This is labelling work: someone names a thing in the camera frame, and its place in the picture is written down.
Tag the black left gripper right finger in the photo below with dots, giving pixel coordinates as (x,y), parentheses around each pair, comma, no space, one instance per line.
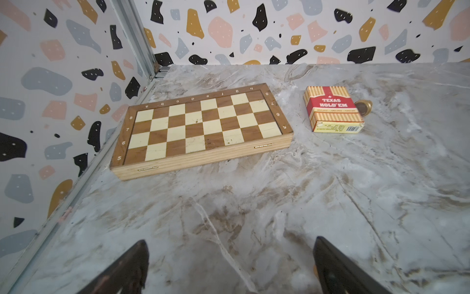
(338,274)

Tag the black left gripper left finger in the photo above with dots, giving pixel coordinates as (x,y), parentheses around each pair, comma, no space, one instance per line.
(127,275)

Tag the wooden chess board box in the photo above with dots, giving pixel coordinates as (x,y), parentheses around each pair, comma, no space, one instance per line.
(177,134)

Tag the red Texas Hold'em card box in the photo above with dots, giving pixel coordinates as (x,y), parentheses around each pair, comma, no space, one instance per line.
(331,110)

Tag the small gold round cap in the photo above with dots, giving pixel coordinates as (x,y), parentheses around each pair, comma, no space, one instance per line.
(364,107)

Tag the left aluminium corner post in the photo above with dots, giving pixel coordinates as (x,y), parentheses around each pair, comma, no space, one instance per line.
(133,28)

